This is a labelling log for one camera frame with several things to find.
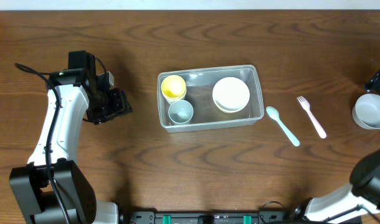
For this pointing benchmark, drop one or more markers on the white plastic bowl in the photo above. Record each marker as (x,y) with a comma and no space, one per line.
(230,95)

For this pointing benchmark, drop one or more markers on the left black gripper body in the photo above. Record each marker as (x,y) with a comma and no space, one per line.
(116,104)

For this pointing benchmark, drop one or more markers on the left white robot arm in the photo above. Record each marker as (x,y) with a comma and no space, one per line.
(51,188)

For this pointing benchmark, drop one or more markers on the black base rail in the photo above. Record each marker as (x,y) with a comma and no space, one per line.
(253,217)

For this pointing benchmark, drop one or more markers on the mint green plastic spoon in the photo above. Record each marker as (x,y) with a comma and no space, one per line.
(274,114)

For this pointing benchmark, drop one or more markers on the yellow plastic cup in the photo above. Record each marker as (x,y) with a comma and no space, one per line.
(173,88)

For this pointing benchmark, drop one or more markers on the grey plastic cup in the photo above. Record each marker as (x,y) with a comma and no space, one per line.
(181,112)

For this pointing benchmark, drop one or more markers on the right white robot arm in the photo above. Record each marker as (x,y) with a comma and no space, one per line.
(361,195)

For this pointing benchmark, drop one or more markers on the clear plastic storage box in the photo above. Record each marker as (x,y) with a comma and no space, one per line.
(199,84)

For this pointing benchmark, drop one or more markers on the pink plastic fork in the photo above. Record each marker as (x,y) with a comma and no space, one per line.
(306,106)

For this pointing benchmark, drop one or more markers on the grey plastic bowl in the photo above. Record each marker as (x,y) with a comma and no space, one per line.
(366,111)

